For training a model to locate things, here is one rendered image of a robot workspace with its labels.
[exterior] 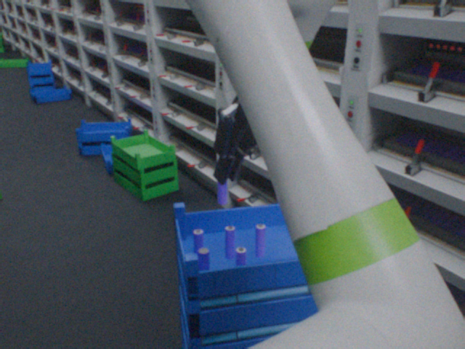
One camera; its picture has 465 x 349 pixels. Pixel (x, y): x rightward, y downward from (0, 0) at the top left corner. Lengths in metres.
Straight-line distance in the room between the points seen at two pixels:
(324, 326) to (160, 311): 1.13
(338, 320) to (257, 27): 0.29
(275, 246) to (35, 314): 0.92
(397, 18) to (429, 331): 0.91
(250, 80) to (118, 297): 1.20
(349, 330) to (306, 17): 0.39
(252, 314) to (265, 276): 0.08
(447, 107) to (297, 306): 0.60
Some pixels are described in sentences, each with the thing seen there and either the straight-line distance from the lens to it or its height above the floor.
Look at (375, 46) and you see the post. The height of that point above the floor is 0.80.
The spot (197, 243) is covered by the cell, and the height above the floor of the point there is 0.53.
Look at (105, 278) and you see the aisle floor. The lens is 1.67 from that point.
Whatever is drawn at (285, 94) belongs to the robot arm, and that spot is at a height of 0.86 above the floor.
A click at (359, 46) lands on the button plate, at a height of 0.79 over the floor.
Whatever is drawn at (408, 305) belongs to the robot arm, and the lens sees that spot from 0.42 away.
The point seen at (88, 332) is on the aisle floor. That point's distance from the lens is 1.47.
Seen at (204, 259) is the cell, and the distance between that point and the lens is 0.75.
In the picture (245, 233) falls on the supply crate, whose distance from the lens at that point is 0.93.
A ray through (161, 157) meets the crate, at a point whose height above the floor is 0.19.
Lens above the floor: 0.97
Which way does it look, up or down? 24 degrees down
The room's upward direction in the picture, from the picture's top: straight up
